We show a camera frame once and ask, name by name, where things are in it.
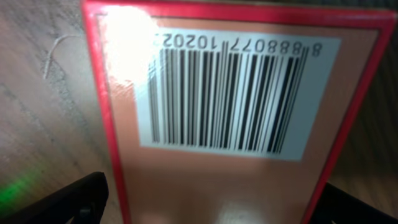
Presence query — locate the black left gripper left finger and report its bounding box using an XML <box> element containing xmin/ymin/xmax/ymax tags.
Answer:
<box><xmin>1</xmin><ymin>172</ymin><xmax>109</xmax><ymax>224</ymax></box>

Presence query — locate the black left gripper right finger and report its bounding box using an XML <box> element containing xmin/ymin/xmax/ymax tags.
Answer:
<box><xmin>309</xmin><ymin>183</ymin><xmax>397</xmax><ymax>224</ymax></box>

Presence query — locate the red orange barcode box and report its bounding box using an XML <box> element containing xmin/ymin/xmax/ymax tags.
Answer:
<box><xmin>81</xmin><ymin>1</ymin><xmax>397</xmax><ymax>223</ymax></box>

